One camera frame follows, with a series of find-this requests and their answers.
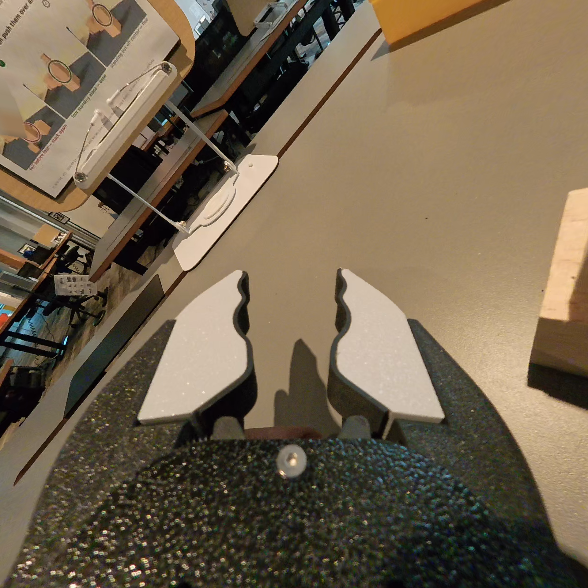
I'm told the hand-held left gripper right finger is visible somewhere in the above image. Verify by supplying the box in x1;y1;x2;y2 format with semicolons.
327;268;446;439

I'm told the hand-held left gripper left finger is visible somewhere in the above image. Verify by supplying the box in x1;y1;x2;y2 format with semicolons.
136;269;257;444

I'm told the pale wooden cube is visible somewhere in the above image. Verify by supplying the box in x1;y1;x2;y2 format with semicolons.
529;187;588;379

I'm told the black desk panel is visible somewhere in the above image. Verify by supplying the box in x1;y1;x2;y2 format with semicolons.
63;274;165;418

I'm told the white printed paper sheet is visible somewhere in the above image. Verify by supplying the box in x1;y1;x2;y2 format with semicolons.
54;274;98;296

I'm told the black office chair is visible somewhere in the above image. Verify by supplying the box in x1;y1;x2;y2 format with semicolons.
42;245;109;328

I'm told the grey desk with brown edge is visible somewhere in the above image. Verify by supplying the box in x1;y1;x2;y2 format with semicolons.
89;109;230;282

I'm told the white folding stand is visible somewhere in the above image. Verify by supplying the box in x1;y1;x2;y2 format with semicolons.
73;62;280;272

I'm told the long grey background desk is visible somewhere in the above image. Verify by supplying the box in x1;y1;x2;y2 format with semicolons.
190;0;332;118

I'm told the instruction poster on board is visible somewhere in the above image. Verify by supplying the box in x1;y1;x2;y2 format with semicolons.
0;0;196;213

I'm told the yellow box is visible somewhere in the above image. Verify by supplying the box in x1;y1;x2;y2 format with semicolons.
369;0;511;46

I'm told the beige divider panel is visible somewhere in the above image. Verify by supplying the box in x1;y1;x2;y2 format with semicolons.
232;0;273;36

